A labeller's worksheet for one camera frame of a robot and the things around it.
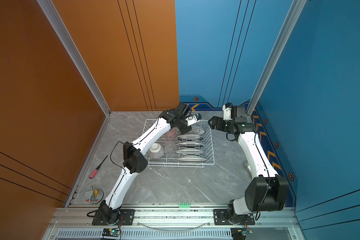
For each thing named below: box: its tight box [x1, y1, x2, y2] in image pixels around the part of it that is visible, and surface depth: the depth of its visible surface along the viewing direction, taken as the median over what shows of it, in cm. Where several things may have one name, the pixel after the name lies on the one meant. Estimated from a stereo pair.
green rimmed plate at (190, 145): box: [176, 142, 205, 149], surface depth 95 cm
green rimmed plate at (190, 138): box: [176, 134, 204, 142], surface depth 98 cm
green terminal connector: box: [178, 203, 191, 209], surface depth 79 cm
